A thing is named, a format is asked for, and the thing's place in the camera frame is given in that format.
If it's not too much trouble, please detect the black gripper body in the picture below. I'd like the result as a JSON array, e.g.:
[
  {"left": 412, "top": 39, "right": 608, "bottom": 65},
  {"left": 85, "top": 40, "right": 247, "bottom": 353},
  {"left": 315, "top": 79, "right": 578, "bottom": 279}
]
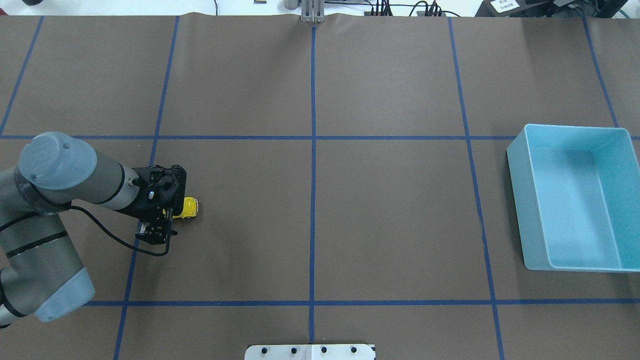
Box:
[{"left": 118, "top": 164, "right": 187, "bottom": 223}]

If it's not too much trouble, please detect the yellow beetle toy car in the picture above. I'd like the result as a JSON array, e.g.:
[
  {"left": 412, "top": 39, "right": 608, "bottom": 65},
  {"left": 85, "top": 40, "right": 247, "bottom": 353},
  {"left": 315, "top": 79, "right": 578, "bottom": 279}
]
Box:
[{"left": 172, "top": 196, "right": 199, "bottom": 220}]

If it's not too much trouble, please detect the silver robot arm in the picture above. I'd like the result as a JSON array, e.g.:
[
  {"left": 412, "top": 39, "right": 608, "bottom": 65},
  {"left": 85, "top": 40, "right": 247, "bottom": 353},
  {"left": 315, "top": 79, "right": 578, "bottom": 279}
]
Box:
[{"left": 0, "top": 131, "right": 187, "bottom": 329}]

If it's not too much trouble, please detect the silver metal cylinder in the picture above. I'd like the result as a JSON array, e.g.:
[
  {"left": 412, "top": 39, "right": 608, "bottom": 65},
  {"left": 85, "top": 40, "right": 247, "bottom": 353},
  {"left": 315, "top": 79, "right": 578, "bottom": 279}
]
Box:
[{"left": 282, "top": 0, "right": 301, "bottom": 10}]

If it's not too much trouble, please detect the black usb hub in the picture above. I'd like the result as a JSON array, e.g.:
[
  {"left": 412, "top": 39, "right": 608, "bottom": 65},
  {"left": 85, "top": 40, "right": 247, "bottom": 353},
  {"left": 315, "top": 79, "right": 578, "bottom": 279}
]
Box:
[{"left": 364, "top": 0, "right": 450, "bottom": 18}]

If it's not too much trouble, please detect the light blue plastic bin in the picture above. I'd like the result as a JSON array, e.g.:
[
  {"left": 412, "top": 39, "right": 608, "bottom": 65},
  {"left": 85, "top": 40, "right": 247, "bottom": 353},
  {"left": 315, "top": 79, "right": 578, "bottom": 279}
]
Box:
[{"left": 506, "top": 123, "right": 640, "bottom": 273}]

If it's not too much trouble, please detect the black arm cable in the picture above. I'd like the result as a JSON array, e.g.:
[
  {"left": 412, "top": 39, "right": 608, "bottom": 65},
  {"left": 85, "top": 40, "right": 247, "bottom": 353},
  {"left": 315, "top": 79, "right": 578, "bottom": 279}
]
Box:
[{"left": 0, "top": 205, "right": 173, "bottom": 258}]

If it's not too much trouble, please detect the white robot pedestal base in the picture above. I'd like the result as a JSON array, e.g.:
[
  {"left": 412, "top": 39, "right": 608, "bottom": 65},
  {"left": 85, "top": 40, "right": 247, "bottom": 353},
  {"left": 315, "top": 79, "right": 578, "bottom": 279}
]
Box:
[{"left": 244, "top": 343, "right": 377, "bottom": 360}]

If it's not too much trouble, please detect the aluminium frame post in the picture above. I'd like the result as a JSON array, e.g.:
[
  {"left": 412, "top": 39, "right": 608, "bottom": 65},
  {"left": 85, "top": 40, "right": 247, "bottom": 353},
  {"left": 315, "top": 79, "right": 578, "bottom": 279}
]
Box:
[{"left": 299, "top": 0, "right": 326, "bottom": 23}]

